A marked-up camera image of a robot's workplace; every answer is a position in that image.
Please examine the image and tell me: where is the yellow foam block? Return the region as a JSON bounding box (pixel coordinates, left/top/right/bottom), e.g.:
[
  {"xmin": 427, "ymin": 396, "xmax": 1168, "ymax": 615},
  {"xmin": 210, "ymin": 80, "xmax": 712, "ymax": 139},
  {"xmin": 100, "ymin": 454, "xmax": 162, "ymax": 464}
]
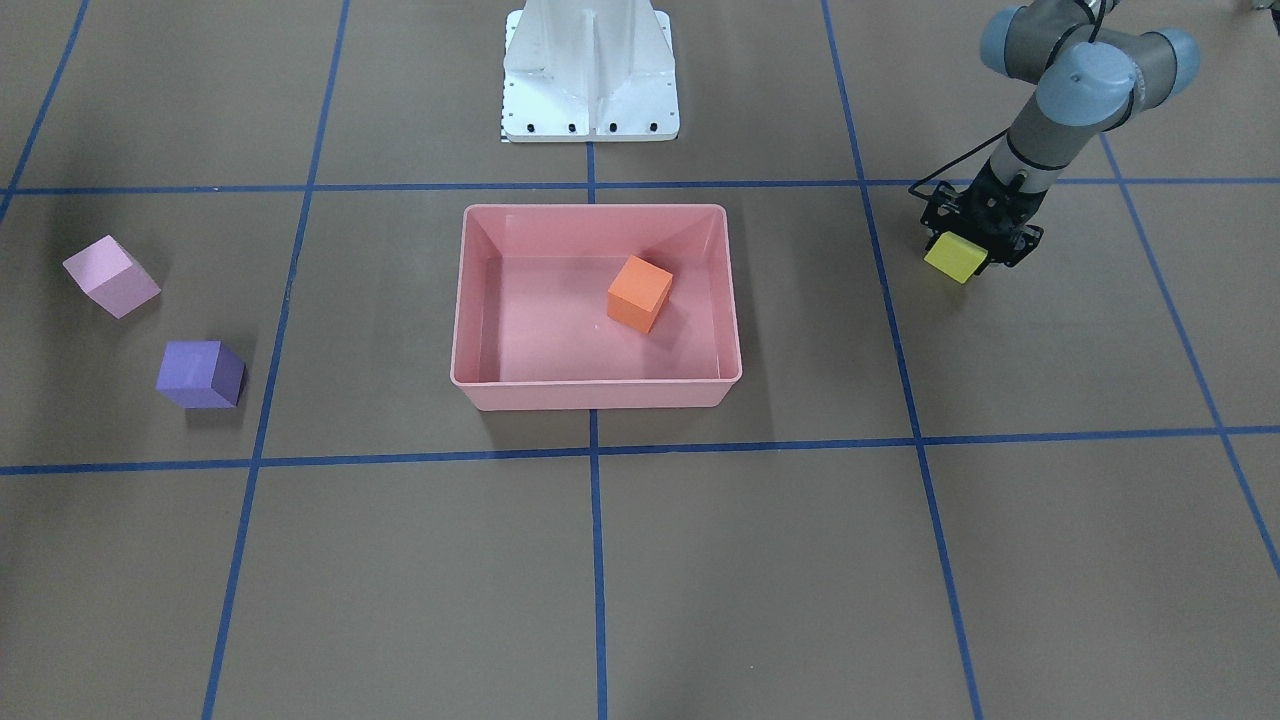
[{"xmin": 924, "ymin": 231, "xmax": 989, "ymax": 284}]

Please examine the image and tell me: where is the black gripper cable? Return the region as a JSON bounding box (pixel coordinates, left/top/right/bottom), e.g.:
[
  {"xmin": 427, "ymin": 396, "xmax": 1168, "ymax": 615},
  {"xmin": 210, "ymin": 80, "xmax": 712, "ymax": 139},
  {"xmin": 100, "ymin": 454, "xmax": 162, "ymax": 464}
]
[{"xmin": 908, "ymin": 127, "xmax": 1012, "ymax": 206}]

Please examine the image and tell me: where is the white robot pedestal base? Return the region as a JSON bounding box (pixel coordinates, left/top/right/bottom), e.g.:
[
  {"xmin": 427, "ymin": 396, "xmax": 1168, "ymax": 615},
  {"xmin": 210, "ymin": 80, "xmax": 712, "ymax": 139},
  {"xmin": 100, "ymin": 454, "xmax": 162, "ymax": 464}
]
[{"xmin": 500, "ymin": 1, "xmax": 681, "ymax": 143}]

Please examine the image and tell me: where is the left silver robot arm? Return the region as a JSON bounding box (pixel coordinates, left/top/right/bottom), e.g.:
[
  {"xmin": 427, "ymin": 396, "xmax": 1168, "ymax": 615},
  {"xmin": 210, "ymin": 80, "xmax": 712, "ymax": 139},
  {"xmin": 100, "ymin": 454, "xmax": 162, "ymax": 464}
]
[{"xmin": 922, "ymin": 1, "xmax": 1201, "ymax": 283}]

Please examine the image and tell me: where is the orange foam block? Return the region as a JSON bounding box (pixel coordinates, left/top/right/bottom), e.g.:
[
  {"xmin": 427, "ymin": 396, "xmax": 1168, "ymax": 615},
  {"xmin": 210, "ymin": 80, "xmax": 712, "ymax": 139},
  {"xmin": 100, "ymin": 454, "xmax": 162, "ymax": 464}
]
[{"xmin": 605, "ymin": 255, "xmax": 675, "ymax": 334}]

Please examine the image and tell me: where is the pink foam block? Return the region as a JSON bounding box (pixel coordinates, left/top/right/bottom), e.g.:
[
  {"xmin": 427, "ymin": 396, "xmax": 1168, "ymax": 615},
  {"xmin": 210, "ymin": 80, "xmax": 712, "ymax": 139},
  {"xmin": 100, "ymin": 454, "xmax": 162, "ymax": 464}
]
[{"xmin": 61, "ymin": 234, "xmax": 161, "ymax": 319}]

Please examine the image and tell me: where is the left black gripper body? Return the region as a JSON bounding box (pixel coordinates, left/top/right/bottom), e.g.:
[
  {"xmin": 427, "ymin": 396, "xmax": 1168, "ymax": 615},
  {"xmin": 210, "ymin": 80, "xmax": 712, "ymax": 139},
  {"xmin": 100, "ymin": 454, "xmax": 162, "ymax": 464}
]
[{"xmin": 920, "ymin": 161, "xmax": 1044, "ymax": 269}]

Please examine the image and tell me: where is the purple foam block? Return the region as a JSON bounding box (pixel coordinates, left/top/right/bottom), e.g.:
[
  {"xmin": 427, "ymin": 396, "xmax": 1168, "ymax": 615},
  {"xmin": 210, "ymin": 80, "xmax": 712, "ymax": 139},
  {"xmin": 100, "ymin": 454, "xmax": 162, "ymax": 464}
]
[{"xmin": 155, "ymin": 341, "xmax": 246, "ymax": 409}]

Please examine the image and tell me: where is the pink plastic bin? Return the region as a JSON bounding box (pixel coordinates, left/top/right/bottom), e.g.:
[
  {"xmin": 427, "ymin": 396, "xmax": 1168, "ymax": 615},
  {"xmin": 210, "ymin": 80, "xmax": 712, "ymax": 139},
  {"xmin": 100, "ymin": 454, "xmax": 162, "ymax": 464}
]
[{"xmin": 451, "ymin": 204, "xmax": 742, "ymax": 411}]

